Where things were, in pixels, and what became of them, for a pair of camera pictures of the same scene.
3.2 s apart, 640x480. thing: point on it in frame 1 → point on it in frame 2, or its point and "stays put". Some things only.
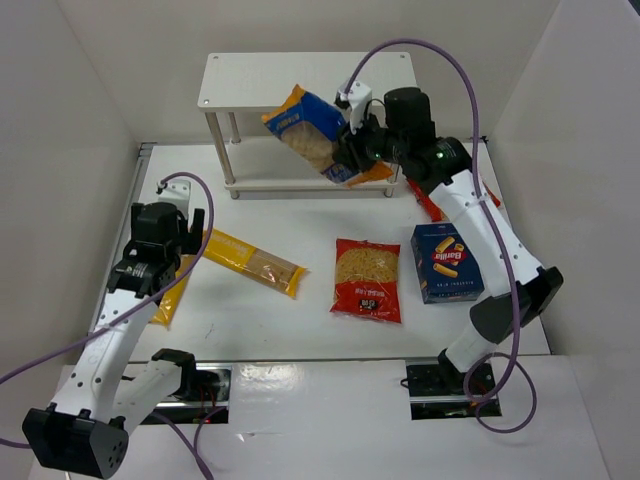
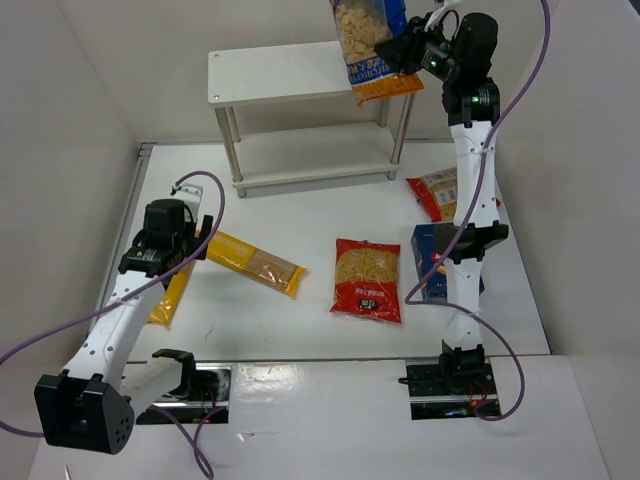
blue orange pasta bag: [313, 124] → [361, 25]
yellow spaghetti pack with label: [170, 298] stays put
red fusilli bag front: [367, 279] stays put
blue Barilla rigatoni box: [445, 265] stays put
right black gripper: [351, 151] → [407, 43]
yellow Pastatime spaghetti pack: [266, 269] stays put
